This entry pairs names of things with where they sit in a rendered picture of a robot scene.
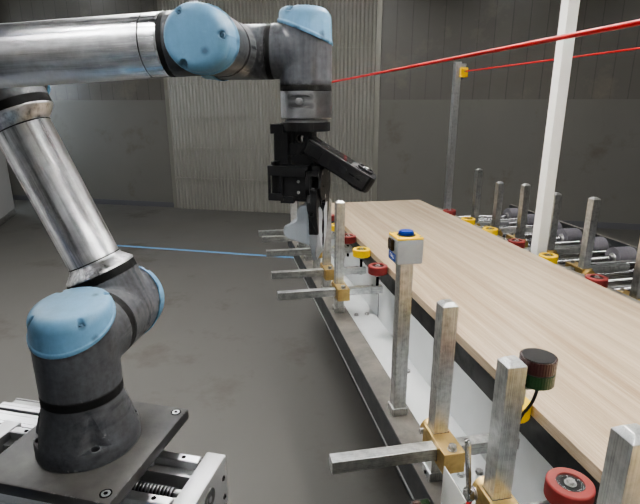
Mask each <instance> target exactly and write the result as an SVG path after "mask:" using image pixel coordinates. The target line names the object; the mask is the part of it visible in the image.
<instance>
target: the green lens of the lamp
mask: <svg viewBox="0 0 640 504"><path fill-rule="evenodd" d="M555 379H556V374H555V375H554V376H553V377H550V378H536V377H532V376H529V375H527V376H526V384H525V387H527V388H529V389H533V390H538V391H547V390H551V389H552V388H554V386H555Z"/></svg>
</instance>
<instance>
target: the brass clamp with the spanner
mask: <svg viewBox="0 0 640 504"><path fill-rule="evenodd" d="M483 483H484V475H483V476H480V477H478V478H477V479H476V480H475V481H474V482H473V484H472V486H474V487H475V488H476V490H477V494H478V499H477V501H476V503H475V504H519V503H518V502H517V500H516V499H515V498H514V496H513V495H512V494H511V498H505V499H498V500H492V498H491V497H490V496H489V494H488V493H487V491H486V490H485V488H484V487H483Z"/></svg>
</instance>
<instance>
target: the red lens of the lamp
mask: <svg viewBox="0 0 640 504"><path fill-rule="evenodd" d="M523 350H524V349H522V350H521V351H520V353H519V359H520V360H521V361H522V362H523V363H524V364H525V365H527V367H528V368H527V374H530V375H533V376H537V377H551V376H554V375H555V374H556V372H557V366H558V357H557V356H556V355H555V354H554V355H555V357H556V361H555V362H554V363H552V364H538V363H534V362H531V361H529V360H527V359H525V358H524V357H523V356H522V355H521V352H522V351H523Z"/></svg>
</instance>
